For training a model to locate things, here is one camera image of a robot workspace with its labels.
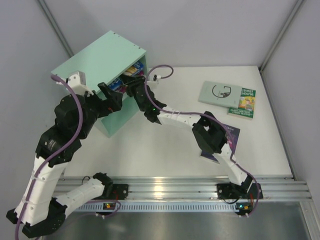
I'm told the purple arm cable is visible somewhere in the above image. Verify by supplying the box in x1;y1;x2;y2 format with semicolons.
13;74;121;240
146;64;262;218

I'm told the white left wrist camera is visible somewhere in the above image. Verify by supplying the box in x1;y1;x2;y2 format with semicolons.
66;71;92;96

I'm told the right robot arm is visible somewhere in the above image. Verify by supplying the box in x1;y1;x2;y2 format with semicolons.
121;74;263;200

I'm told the green Storey Treehouse book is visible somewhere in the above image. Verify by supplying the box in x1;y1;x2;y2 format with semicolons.
227;88;256;120

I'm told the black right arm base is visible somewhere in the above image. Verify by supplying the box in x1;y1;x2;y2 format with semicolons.
216;183;264;200

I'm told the pale green book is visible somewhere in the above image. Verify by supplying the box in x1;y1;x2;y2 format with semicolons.
198;81;242;108

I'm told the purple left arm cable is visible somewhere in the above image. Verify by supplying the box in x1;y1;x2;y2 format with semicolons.
13;74;121;240

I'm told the mint green shelf cabinet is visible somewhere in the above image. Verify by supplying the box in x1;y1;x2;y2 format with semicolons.
51;31;148;138

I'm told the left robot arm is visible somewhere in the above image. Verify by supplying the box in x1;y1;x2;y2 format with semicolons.
6;82;123;239

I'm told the dark Robinson Crusoe book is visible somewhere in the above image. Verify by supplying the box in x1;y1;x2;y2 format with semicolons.
199;123;241;165

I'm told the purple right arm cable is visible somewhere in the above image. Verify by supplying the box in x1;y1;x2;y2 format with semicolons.
146;64;262;218

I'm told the aluminium mounting rail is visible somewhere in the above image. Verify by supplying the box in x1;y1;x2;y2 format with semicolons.
53;175;313;203

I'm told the blue 91-Storey Treehouse book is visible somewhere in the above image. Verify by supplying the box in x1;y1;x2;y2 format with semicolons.
107;61;144;94

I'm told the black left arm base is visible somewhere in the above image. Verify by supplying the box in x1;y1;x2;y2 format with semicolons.
92;184;129;201

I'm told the perforated grey cable duct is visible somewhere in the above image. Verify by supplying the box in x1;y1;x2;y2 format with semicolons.
75;201;252;213

